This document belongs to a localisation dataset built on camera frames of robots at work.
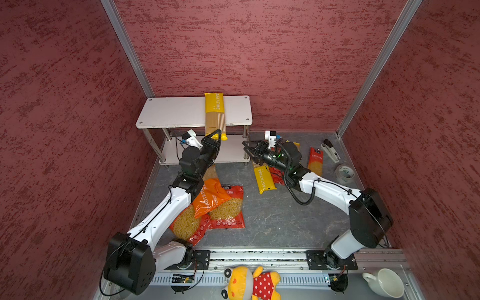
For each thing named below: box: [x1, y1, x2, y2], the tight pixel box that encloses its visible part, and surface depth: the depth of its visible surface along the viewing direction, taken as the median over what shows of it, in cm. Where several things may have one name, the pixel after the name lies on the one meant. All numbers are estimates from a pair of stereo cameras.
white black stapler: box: [320, 138, 341, 164], surface depth 111 cm
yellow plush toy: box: [221, 265, 282, 300], surface depth 65 cm
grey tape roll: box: [335, 163, 356, 182], surface depth 102 cm
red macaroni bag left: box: [168, 203, 212, 247], surface depth 81 cm
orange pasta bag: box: [193, 178, 232, 219], surface depth 87 cm
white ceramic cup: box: [361, 268, 405, 299], surface depth 65 cm
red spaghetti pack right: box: [307, 146, 324, 177], surface depth 105 cm
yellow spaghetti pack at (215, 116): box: [204, 92, 229, 141], surface depth 79 cm
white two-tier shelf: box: [135, 95, 253, 165], surface depth 83 cm
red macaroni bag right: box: [208, 185, 245, 230], surface depth 85 cm
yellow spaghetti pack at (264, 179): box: [253, 165, 277, 195], surface depth 97 cm
